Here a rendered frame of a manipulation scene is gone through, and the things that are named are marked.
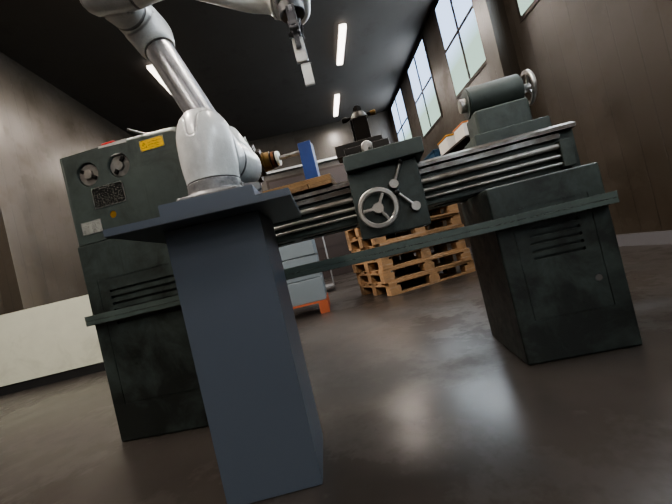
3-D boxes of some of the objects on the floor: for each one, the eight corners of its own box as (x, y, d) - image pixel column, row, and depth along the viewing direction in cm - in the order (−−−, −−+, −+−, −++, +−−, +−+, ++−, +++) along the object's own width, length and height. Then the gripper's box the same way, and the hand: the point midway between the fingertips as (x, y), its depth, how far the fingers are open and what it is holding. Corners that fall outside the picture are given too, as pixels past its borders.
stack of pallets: (435, 273, 506) (420, 213, 507) (477, 270, 425) (460, 199, 426) (357, 295, 463) (341, 229, 464) (388, 297, 382) (368, 217, 384)
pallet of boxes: (330, 302, 458) (309, 216, 459) (330, 311, 380) (305, 208, 382) (239, 324, 456) (219, 237, 457) (220, 338, 378) (196, 233, 380)
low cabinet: (93, 354, 508) (81, 302, 509) (234, 320, 515) (222, 269, 516) (-18, 400, 343) (-36, 323, 344) (192, 349, 350) (174, 274, 351)
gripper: (287, 33, 116) (302, 96, 116) (265, -26, 91) (284, 54, 91) (309, 26, 116) (324, 90, 115) (293, -35, 91) (312, 46, 90)
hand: (305, 70), depth 103 cm, fingers open, 13 cm apart
